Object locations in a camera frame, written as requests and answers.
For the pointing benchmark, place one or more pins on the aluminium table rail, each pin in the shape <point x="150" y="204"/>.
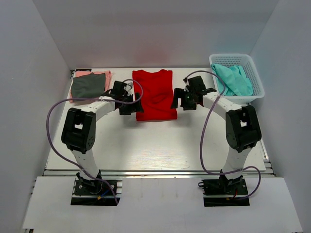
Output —
<point x="129" y="173"/>

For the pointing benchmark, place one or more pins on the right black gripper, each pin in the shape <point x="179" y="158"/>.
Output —
<point x="178" y="93"/>

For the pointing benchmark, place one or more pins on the folded pink t-shirt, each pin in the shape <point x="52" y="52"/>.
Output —
<point x="107" y="82"/>

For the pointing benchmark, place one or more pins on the red t-shirt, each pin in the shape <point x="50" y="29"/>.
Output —
<point x="156" y="89"/>

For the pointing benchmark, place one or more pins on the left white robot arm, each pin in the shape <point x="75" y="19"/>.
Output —
<point x="79" y="131"/>

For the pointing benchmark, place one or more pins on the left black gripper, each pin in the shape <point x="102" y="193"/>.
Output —
<point x="138" y="108"/>

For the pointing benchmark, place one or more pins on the folded grey t-shirt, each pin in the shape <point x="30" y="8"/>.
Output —
<point x="88" y="86"/>

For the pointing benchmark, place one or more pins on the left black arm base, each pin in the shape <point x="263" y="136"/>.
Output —
<point x="95" y="193"/>

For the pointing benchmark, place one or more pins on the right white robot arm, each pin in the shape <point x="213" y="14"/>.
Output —
<point x="242" y="130"/>

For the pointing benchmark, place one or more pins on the white plastic basket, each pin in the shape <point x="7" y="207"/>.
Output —
<point x="244" y="60"/>

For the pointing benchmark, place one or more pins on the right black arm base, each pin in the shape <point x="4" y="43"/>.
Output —
<point x="222" y="192"/>

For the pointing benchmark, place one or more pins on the teal t-shirt in basket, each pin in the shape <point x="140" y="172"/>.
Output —
<point x="234" y="80"/>

